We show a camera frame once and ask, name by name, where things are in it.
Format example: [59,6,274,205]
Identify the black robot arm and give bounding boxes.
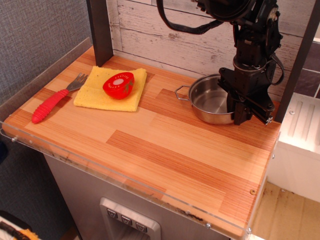
[197,0,284,125]

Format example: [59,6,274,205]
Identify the dark grey left post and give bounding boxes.
[86,0,114,67]

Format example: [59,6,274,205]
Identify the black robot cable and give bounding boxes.
[156,0,225,35]

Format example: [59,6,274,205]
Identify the stainless steel two-handled pot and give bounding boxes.
[174,74,234,125]

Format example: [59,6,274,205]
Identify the dark grey post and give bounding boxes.
[86,0,114,67]
[274,0,320,123]

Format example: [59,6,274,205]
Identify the dark grey right post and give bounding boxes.
[274,0,320,123]

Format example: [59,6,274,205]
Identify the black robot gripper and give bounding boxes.
[218,66,275,125]

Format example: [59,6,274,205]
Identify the red-handled metal fork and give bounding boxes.
[31,73,88,124]

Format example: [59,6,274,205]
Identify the red toy tomato half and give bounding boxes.
[102,72,135,100]

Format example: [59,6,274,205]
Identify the yellow folded cloth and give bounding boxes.
[73,66,147,112]

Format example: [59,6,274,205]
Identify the grey toy fridge cabinet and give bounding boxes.
[45,155,227,240]

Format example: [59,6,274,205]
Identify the silver dispenser panel with buttons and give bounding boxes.
[99,197,162,240]

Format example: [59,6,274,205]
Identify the yellow object bottom left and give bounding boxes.
[0,221,39,240]

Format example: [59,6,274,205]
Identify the clear acrylic edge guard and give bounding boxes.
[3,115,280,240]

